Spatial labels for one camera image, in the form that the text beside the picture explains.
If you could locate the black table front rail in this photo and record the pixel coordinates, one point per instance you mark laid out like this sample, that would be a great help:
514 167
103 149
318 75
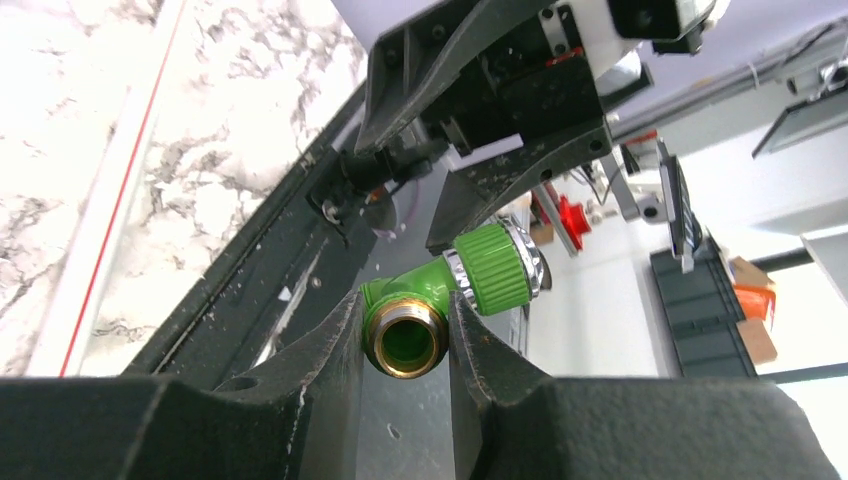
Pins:
295 258

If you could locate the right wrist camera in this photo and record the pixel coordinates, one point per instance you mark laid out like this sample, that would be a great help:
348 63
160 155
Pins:
611 29

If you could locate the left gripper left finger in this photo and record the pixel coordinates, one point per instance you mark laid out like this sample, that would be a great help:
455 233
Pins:
297 414

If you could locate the white PVC pipe frame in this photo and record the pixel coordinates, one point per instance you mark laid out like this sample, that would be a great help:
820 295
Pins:
67 326

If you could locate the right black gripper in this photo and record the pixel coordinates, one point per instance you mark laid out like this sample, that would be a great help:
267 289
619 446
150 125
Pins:
476 72

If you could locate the green faucet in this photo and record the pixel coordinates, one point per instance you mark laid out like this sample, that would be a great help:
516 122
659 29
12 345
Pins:
494 268

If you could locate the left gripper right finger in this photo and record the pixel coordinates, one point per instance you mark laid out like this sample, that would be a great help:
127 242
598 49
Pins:
497 432

